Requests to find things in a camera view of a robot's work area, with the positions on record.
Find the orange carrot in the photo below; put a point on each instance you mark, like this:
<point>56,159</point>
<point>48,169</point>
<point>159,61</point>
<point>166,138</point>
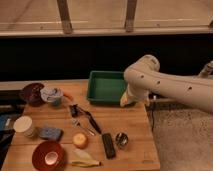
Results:
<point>67,95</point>

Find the dark maroon bowl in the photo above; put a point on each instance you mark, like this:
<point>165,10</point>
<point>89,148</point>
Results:
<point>31,94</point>

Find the shiny metal cup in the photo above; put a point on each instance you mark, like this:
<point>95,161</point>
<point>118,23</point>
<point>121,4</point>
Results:
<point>121,139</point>

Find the blue sponge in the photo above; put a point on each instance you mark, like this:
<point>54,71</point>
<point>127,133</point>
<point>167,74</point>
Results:
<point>50,133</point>

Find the red bowl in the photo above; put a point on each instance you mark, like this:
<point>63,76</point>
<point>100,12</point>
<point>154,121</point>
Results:
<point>41,151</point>

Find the black remote control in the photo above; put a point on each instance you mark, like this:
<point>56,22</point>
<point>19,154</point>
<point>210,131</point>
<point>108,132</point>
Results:
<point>108,146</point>

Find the yellow orange fruit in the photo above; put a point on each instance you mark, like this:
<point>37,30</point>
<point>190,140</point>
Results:
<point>80,140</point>

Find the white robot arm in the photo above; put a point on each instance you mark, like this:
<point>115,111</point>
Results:
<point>143,77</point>

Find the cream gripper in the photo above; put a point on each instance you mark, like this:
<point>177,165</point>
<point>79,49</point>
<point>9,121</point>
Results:
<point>133,95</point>

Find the green plastic tray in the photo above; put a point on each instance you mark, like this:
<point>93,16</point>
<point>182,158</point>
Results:
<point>105,87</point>

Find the small white cup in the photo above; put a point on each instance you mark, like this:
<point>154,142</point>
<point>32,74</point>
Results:
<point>51,158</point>

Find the metal fork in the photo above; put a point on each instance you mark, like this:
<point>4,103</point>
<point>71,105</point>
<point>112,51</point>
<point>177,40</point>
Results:
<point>77,123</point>

